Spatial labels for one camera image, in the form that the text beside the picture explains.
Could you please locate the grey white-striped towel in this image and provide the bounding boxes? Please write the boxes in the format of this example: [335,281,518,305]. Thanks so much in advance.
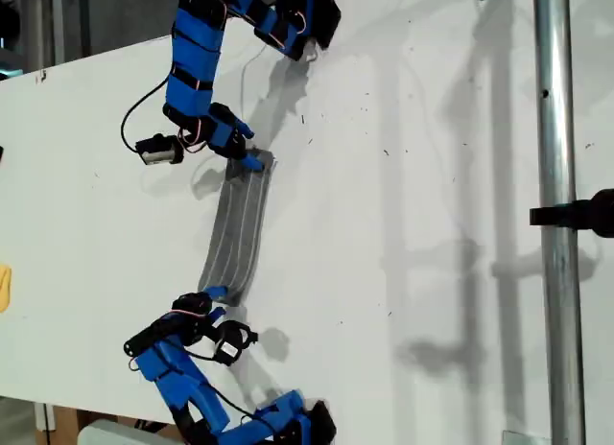
[197,147,278,308]

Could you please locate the white table leg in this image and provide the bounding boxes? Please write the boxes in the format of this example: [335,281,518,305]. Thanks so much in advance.
[33,401,59,433]

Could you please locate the yellow object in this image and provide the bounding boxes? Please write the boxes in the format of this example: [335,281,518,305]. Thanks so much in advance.
[0,265,13,315]

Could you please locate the black clamp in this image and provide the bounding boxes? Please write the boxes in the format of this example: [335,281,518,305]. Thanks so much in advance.
[529,188,614,240]

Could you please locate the black camera box white label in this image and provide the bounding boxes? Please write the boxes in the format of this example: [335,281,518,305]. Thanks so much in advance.
[212,321,259,368]

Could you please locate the black camera cable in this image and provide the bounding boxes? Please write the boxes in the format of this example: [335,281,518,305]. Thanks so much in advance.
[120,80,170,153]
[184,346,270,420]

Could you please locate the silver black camera box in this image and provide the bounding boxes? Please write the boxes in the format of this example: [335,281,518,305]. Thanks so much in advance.
[134,133,186,167]

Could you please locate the steel post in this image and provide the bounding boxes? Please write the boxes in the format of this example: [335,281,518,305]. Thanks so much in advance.
[531,0,587,445]

